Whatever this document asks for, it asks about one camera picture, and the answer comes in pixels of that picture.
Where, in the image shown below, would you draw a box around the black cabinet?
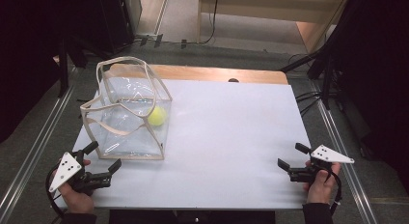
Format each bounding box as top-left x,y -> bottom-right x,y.
95,0 -> 143,56

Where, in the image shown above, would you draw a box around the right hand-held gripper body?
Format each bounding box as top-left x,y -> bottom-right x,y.
288,144 -> 356,184

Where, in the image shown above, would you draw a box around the person's right hand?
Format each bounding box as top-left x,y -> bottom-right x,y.
303,160 -> 341,205

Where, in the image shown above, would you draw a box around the person's left hand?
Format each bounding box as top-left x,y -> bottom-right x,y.
57,159 -> 95,214

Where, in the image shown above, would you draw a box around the person's dark clothing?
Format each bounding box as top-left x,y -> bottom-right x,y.
108,210 -> 276,224

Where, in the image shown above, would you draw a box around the white table cover sheet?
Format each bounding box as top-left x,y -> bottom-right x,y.
52,78 -> 313,210

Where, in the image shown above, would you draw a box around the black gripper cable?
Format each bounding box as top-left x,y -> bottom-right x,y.
45,167 -> 66,220
327,170 -> 343,217

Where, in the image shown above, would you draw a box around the beige wooden frame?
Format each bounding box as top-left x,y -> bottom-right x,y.
196,0 -> 353,55

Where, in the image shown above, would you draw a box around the clear plastic bag beige trim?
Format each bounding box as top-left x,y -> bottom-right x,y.
79,55 -> 174,161

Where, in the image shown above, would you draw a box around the black tripod stand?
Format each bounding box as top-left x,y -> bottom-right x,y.
279,46 -> 336,111

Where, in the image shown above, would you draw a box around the yellow tennis ball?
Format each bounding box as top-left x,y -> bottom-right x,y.
147,105 -> 168,127

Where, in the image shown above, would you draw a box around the metal floor rail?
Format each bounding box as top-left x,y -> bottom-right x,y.
0,68 -> 80,218
313,97 -> 379,224

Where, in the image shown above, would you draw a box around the black hanging cable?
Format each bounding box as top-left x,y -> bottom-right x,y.
199,0 -> 220,45

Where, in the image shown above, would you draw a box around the black floor cables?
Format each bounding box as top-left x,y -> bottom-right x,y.
293,90 -> 326,117

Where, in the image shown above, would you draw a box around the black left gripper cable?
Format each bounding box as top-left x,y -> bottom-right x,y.
45,167 -> 66,220

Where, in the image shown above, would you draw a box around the black curtain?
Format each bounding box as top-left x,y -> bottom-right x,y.
321,0 -> 409,193
0,0 -> 107,145

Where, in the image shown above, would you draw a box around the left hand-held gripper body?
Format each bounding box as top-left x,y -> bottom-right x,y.
47,150 -> 113,197

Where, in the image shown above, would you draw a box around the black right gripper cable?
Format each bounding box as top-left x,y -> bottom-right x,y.
327,170 -> 343,217

